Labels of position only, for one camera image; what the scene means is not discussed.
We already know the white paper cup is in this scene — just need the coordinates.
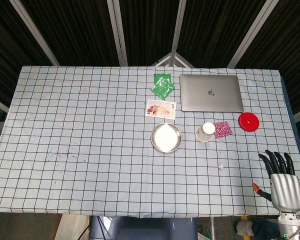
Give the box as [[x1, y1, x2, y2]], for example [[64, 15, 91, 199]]
[[195, 121, 215, 143]]

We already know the light blue checkered tablecloth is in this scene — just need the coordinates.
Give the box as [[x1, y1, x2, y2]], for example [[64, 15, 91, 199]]
[[0, 65, 300, 219]]

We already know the round metal plate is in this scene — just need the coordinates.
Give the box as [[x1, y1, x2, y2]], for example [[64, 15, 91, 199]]
[[150, 122, 183, 154]]

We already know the white metal frame post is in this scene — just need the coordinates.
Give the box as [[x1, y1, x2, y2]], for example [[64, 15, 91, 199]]
[[169, 0, 188, 66], [106, 0, 129, 67], [9, 0, 61, 67], [226, 0, 276, 69]]

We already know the blue-grey robot torso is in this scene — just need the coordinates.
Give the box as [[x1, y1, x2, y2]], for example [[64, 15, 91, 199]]
[[89, 216, 198, 240]]

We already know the red round disc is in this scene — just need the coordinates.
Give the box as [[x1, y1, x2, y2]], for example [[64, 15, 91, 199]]
[[237, 112, 261, 132]]

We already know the pink patterned square packet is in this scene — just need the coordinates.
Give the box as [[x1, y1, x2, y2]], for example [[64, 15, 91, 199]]
[[213, 120, 233, 139]]

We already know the grey closed laptop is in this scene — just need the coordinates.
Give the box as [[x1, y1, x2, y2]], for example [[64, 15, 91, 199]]
[[179, 73, 245, 113]]

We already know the postcard with palace picture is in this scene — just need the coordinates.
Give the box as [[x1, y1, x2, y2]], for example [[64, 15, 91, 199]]
[[145, 99, 178, 120]]

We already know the dark blue table skirt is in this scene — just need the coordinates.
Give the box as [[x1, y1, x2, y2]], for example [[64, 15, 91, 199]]
[[279, 74, 300, 181]]

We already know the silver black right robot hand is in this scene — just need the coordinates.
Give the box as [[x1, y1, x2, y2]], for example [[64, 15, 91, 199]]
[[251, 149, 300, 214]]

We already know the thin metal table leg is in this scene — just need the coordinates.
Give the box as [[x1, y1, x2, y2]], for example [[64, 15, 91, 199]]
[[210, 216, 216, 240]]

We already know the white triangular frame brace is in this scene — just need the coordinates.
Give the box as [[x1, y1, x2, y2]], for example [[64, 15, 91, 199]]
[[153, 51, 195, 68]]

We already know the green foil packet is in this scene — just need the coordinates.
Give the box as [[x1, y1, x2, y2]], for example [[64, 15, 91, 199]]
[[150, 76, 176, 100], [153, 72, 173, 87]]

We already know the crumpled white rag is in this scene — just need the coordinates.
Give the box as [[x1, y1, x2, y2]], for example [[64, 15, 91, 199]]
[[235, 219, 256, 237]]

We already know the beige cardboard box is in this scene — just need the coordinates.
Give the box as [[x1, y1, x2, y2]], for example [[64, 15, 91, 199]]
[[51, 214, 91, 240]]

